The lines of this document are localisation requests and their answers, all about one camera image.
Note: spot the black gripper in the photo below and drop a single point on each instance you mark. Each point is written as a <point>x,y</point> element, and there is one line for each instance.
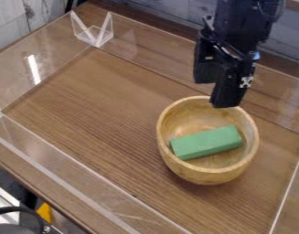
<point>233,33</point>

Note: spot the green rectangular block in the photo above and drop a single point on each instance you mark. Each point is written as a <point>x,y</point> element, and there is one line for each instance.
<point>207,142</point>

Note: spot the brown wooden bowl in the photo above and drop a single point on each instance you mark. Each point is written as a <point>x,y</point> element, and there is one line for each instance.
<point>190,115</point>

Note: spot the yellow label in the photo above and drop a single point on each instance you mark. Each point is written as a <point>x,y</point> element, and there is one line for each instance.
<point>44,212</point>

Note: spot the clear acrylic corner bracket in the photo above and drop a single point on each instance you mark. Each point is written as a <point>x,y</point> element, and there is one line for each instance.
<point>94,35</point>

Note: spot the clear acrylic tray wall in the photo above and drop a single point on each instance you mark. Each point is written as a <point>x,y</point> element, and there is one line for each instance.
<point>79,108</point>

